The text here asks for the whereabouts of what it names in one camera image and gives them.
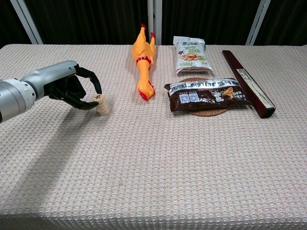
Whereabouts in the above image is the round woven rattan coaster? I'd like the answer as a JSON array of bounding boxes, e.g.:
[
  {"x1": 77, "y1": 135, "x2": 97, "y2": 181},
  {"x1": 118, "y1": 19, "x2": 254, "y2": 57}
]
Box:
[{"x1": 178, "y1": 77, "x2": 228, "y2": 117}]

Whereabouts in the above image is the brown snack bag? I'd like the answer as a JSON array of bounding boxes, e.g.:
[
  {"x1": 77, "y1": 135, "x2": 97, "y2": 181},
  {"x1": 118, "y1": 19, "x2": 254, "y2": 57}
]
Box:
[{"x1": 164, "y1": 78, "x2": 252, "y2": 113}]

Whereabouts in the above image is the dark red folded fan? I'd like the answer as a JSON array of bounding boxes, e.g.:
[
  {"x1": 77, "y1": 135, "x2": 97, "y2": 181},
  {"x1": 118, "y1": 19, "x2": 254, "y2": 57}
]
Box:
[{"x1": 222, "y1": 49, "x2": 276, "y2": 119}]

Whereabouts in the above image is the yellow rubber chicken toy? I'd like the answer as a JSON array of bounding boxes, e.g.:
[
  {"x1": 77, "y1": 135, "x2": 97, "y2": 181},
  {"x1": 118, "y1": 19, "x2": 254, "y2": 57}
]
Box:
[{"x1": 131, "y1": 23, "x2": 156, "y2": 101}]

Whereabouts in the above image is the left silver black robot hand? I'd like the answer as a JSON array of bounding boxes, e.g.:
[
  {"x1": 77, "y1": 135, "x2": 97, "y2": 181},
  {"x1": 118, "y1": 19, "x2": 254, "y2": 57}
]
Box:
[{"x1": 20, "y1": 60, "x2": 103, "y2": 111}]

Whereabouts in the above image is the grey aluminium frame post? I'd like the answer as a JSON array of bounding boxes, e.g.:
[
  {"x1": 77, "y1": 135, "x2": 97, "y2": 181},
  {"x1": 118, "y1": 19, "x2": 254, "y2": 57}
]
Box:
[
  {"x1": 147, "y1": 0, "x2": 163, "y2": 46},
  {"x1": 9, "y1": 0, "x2": 44, "y2": 45},
  {"x1": 245, "y1": 0, "x2": 272, "y2": 46}
]

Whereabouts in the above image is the dark curtain panel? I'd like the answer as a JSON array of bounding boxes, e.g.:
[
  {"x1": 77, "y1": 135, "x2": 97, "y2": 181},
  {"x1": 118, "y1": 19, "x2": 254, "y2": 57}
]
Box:
[
  {"x1": 161, "y1": 0, "x2": 261, "y2": 46},
  {"x1": 0, "y1": 0, "x2": 32, "y2": 48},
  {"x1": 24, "y1": 0, "x2": 149, "y2": 46},
  {"x1": 254, "y1": 0, "x2": 307, "y2": 46}
]

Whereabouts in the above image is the beige waffle tablecloth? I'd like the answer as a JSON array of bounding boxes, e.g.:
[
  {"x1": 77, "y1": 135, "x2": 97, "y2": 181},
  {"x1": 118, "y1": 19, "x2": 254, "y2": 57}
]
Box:
[{"x1": 0, "y1": 44, "x2": 307, "y2": 230}]

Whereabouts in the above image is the white snack bag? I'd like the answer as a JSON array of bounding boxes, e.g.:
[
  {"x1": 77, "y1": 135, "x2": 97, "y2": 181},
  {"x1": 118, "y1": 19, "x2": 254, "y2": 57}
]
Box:
[{"x1": 173, "y1": 35, "x2": 213, "y2": 76}]

